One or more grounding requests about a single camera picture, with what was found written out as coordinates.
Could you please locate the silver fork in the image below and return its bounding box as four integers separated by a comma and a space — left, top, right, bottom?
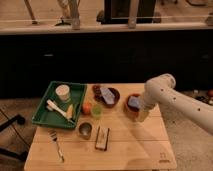
49, 131, 65, 163

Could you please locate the small metal cup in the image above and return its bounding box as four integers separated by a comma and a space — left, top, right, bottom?
79, 122, 92, 139

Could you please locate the green plastic tray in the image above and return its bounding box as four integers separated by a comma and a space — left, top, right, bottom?
32, 81, 87, 129

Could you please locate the orange fruit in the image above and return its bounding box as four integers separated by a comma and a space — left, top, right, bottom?
82, 102, 92, 115

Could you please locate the grey packet in bowl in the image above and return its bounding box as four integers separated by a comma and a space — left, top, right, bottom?
100, 87, 115, 104

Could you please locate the orange terracotta bowl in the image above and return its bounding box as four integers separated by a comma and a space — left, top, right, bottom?
124, 93, 140, 119

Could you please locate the white brush in tray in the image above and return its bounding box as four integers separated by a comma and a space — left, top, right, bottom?
47, 99, 70, 119

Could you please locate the yellow wedge in tray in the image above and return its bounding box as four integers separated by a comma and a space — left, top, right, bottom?
66, 104, 73, 119

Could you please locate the brown chocolate bar box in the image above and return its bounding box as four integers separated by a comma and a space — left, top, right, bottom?
95, 127, 110, 151

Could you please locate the dark brown bowl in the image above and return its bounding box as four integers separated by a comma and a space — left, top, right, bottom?
92, 84, 120, 108

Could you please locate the blue sponge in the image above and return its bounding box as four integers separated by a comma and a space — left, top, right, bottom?
128, 96, 141, 109

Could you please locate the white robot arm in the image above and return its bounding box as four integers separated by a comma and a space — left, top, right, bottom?
138, 74, 213, 135

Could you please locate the small green cup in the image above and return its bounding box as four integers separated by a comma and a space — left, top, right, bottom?
91, 104, 102, 119

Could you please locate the black chair base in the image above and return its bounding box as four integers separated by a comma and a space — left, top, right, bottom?
0, 108, 29, 163

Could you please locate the white cup in tray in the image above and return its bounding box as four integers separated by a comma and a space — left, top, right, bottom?
55, 84, 70, 101

